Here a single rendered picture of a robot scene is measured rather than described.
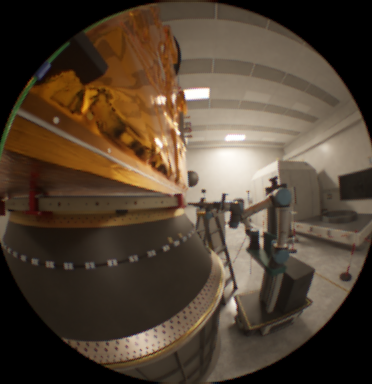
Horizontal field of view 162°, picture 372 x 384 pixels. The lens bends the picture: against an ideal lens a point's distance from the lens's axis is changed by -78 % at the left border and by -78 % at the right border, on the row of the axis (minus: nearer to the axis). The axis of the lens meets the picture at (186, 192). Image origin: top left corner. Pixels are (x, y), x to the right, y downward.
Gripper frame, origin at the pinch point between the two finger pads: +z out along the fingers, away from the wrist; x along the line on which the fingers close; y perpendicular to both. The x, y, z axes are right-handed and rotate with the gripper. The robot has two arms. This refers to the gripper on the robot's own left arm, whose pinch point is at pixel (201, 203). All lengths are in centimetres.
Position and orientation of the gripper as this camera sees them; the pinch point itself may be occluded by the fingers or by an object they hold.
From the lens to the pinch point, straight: 94.9
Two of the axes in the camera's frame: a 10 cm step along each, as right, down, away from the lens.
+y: -1.1, 9.9, -0.6
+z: -9.8, -1.0, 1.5
